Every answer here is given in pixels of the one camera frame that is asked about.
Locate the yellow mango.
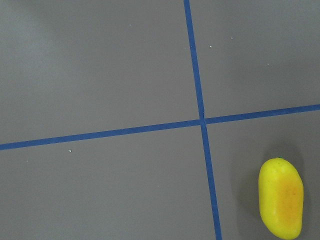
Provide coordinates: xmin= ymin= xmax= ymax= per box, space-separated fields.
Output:
xmin=258 ymin=157 xmax=304 ymax=240

